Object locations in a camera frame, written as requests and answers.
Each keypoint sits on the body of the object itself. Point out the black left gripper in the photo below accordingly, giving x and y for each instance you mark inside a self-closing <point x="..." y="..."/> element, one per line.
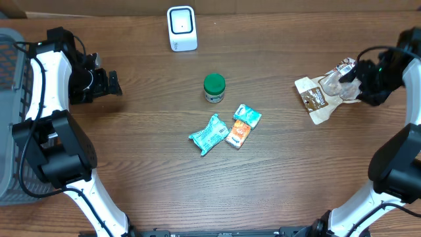
<point x="102" y="88"/>

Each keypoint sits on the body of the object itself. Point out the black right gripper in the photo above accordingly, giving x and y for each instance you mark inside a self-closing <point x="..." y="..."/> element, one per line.
<point x="375" y="97"/>

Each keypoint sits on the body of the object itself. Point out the clear beige snack bag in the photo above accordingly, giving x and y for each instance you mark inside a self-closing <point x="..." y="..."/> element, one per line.
<point x="323" y="94"/>

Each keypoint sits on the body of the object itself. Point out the green lid white jar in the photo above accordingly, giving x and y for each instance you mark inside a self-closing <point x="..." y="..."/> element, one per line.
<point x="214" y="87"/>

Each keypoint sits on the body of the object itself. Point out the teal wet wipes pack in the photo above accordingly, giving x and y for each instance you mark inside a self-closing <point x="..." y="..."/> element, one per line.
<point x="215" y="131"/>

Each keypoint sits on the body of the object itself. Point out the teal tissue pack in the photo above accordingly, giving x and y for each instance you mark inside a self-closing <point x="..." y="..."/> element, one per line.
<point x="247" y="115"/>

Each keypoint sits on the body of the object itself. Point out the orange tissue pack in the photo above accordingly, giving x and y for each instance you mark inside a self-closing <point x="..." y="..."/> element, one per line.
<point x="238" y="134"/>

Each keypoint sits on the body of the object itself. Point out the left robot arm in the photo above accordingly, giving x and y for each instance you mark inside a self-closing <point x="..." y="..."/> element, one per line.
<point x="57" y="155"/>

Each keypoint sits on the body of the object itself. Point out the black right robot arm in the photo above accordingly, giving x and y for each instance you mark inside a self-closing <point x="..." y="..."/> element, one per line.
<point x="394" y="171"/>

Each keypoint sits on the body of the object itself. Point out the grey plastic mesh basket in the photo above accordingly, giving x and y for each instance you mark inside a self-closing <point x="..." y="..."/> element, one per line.
<point x="16" y="92"/>

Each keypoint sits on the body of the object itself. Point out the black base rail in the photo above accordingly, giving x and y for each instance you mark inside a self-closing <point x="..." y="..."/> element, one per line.
<point x="282" y="232"/>

